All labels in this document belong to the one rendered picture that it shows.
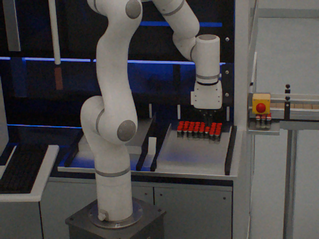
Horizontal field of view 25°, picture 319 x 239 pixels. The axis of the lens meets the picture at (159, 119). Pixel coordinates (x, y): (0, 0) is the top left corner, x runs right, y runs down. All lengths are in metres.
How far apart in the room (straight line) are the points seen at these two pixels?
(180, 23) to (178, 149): 0.70
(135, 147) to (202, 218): 0.60
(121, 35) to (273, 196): 2.31
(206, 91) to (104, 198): 0.52
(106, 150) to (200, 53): 0.47
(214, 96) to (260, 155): 2.23
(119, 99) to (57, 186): 1.17
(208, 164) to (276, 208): 1.52
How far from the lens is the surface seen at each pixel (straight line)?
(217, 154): 2.86
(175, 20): 2.36
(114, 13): 2.16
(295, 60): 6.45
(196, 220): 3.31
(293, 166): 3.30
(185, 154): 2.86
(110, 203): 2.44
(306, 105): 3.20
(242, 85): 2.98
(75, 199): 3.38
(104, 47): 2.24
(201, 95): 2.56
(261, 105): 2.98
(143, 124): 3.12
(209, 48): 2.48
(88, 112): 2.36
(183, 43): 2.54
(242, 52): 2.93
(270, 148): 4.86
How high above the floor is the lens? 2.20
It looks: 25 degrees down
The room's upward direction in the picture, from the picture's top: 2 degrees counter-clockwise
